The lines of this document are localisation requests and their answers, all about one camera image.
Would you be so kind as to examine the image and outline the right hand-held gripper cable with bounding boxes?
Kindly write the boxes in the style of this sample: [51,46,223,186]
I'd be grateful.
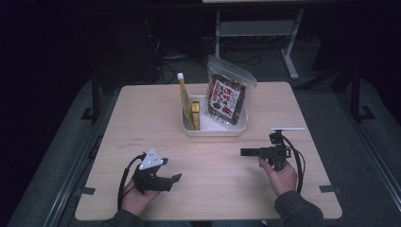
[282,135,306,194]

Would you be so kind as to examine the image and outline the left hand-held gripper cable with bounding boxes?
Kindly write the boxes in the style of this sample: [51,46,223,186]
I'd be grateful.
[116,153,148,212]

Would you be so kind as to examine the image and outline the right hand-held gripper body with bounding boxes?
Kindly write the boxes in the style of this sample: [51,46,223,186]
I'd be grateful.
[260,127,306,172]

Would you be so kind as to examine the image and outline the pale power strip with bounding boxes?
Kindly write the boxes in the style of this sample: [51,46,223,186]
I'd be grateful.
[163,54,190,61]

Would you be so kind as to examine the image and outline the white plastic container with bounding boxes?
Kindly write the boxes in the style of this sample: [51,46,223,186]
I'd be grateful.
[181,94,249,138]

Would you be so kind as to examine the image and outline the white metal desk frame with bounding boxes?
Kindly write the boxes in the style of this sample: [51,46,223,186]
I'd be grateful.
[214,9,305,81]

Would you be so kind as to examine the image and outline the person's left hand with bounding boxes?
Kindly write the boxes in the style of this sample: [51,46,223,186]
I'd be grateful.
[121,185,162,217]

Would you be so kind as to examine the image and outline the black metal stand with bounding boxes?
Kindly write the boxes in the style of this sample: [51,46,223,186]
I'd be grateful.
[349,62,376,123]
[80,74,102,124]

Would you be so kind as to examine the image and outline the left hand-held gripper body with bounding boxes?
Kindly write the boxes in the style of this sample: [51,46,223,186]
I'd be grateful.
[131,147,174,194]

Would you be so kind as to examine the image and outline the person's right hand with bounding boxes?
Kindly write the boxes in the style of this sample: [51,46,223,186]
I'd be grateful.
[258,157,298,197]

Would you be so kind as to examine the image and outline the yellow spouted drink pouch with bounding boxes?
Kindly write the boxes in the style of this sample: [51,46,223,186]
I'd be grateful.
[177,72,195,131]

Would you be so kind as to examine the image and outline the clear bag of dark snacks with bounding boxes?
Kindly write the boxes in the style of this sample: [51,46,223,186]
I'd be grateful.
[204,56,258,131]

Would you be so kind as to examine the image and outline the yellow and red candy packet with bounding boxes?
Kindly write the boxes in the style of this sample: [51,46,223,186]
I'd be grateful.
[191,100,201,131]

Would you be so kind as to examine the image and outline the hand-held gripper cable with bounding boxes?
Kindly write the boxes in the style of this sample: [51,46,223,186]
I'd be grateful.
[116,153,148,212]
[282,135,306,194]

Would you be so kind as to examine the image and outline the grey tape strip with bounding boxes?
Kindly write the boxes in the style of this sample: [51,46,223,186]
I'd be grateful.
[75,186,96,196]
[319,184,343,194]

